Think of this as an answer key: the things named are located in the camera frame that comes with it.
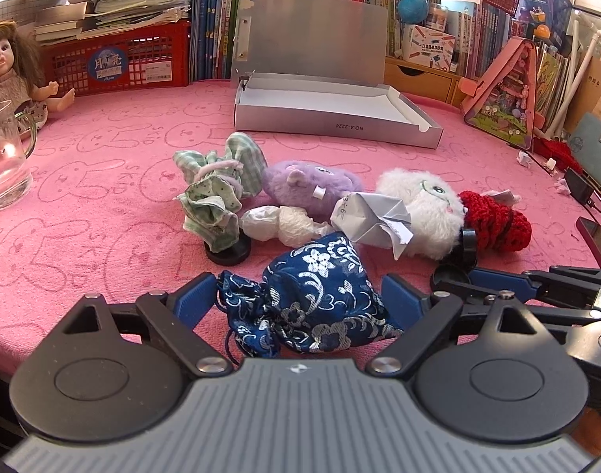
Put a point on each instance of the pink triangular diorama house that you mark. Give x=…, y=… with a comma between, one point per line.
x=502, y=102

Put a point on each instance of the wooden drawer shelf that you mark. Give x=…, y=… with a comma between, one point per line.
x=423, y=81

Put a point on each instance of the row of colourful books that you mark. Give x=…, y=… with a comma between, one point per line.
x=480, y=30

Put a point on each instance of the pink rabbit tablecloth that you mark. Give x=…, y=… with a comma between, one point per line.
x=102, y=212

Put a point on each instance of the black round cap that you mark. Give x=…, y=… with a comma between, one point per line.
x=232, y=256

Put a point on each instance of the white fluffy plush toy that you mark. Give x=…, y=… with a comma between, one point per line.
x=437, y=213

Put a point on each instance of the teal notebook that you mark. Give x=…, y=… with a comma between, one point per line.
x=585, y=144

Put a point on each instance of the clear glass mug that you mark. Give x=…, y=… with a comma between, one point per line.
x=18, y=134

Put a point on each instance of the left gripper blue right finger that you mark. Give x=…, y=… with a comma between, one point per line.
x=404, y=302

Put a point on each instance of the silver cardboard box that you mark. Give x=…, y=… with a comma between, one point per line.
x=317, y=67

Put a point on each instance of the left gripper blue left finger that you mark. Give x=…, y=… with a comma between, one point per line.
x=191, y=302

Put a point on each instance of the printed paper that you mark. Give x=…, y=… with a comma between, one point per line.
x=374, y=220

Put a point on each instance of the red crocheted item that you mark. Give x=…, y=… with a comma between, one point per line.
x=499, y=227

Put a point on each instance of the green checked fabric pouch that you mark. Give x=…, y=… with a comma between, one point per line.
x=216, y=187

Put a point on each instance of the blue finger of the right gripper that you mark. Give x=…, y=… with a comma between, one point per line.
x=479, y=285

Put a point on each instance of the white tissue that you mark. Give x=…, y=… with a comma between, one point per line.
x=288, y=224

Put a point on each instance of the black round cap two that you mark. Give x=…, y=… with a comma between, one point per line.
x=459, y=262

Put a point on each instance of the brown haired doll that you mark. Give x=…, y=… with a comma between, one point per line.
x=22, y=82

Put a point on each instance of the small crumpled paper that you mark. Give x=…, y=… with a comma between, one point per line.
x=524, y=159

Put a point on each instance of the stack of books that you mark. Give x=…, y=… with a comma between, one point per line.
x=66, y=21

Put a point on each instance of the red plastic basket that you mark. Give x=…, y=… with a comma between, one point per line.
x=144, y=58

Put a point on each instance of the blue floral drawstring pouch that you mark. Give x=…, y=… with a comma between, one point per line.
x=316, y=298

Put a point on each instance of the purple plush toy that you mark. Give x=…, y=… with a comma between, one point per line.
x=314, y=188

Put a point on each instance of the row of blue books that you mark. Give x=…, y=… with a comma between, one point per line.
x=211, y=43

